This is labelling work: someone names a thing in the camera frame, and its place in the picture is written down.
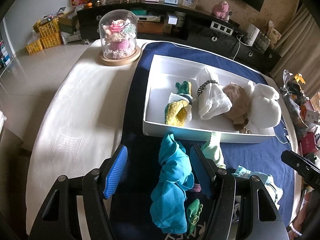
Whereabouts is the white rabbit plush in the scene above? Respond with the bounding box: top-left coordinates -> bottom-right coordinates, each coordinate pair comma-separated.
244,81 -> 282,130

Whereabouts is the brown plush toy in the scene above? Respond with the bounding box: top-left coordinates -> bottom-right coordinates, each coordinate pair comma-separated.
222,84 -> 253,134

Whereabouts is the yellow green knitted bundle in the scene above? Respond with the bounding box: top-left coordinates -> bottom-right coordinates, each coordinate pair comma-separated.
164,81 -> 194,126

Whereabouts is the beige curtain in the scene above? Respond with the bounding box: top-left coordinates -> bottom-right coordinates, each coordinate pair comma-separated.
271,4 -> 320,80

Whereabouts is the white cardboard box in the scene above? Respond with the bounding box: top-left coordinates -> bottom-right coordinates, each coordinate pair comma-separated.
142,54 -> 275,144

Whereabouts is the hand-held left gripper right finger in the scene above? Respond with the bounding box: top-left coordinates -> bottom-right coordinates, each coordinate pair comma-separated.
190,144 -> 290,240

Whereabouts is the green knitted item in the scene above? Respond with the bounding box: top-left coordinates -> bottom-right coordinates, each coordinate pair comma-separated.
186,198 -> 203,223

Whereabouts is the white towel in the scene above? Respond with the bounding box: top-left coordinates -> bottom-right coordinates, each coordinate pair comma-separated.
196,67 -> 232,120

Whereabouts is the round tin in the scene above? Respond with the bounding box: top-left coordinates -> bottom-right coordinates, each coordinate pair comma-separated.
175,11 -> 187,27

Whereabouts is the white power cable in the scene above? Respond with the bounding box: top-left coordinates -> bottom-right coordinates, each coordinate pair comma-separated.
232,36 -> 247,60

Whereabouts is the teal cloth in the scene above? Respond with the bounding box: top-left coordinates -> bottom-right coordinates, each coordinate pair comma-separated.
150,133 -> 195,234

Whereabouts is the dark bead bracelet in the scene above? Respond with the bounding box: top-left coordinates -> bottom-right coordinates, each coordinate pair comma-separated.
197,80 -> 220,96

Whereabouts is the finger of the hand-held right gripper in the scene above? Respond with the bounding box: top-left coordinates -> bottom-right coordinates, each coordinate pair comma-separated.
280,150 -> 320,189

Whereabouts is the pile of toys and packets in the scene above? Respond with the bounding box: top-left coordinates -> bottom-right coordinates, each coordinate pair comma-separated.
280,70 -> 320,155

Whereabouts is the white switch panel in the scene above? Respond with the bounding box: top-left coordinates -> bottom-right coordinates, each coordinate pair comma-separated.
210,21 -> 234,34

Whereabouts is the navy printed blanket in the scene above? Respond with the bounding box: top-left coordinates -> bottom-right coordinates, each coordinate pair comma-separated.
110,41 -> 300,240

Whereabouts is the black TV cabinet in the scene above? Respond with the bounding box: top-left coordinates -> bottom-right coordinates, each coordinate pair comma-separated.
77,4 -> 282,72

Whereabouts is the light blue cloth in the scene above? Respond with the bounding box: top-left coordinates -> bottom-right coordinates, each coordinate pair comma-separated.
231,165 -> 253,179

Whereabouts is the giraffe toy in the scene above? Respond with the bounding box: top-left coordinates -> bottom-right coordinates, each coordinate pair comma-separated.
265,20 -> 282,47

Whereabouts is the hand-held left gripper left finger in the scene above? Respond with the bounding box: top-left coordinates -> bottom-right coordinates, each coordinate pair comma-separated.
27,144 -> 128,240

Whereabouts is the glass dome with pink rose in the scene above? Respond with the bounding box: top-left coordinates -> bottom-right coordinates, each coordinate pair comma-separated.
98,9 -> 142,67

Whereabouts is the yellow plastic crate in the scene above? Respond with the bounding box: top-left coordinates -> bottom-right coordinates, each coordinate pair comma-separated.
40,32 -> 63,49
37,20 -> 60,38
26,40 -> 43,55

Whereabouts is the white router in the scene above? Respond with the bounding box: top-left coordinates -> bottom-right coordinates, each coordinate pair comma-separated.
246,24 -> 260,46

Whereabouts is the pale green cloth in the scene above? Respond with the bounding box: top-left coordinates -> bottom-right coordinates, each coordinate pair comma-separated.
202,131 -> 227,168

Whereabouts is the wooden box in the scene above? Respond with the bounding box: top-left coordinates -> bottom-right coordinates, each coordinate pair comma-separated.
137,21 -> 164,33

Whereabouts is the silver media player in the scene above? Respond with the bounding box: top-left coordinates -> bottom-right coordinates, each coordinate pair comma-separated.
137,15 -> 160,22

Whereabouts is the white plush doll blue outfit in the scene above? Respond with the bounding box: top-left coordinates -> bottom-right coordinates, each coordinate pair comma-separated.
250,172 -> 284,209

